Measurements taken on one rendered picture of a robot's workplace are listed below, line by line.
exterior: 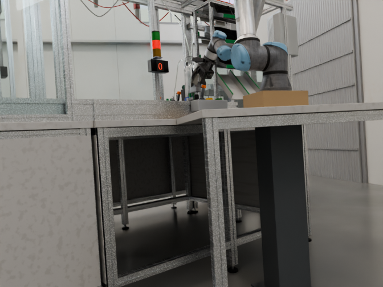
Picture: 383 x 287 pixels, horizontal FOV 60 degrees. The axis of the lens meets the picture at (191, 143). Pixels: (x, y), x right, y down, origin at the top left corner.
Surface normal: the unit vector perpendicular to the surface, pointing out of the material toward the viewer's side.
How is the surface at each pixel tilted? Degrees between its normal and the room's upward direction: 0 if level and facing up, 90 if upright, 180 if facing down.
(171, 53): 90
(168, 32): 90
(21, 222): 90
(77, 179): 90
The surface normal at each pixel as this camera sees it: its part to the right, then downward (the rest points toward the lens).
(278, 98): 0.24, 0.00
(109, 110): 0.61, -0.03
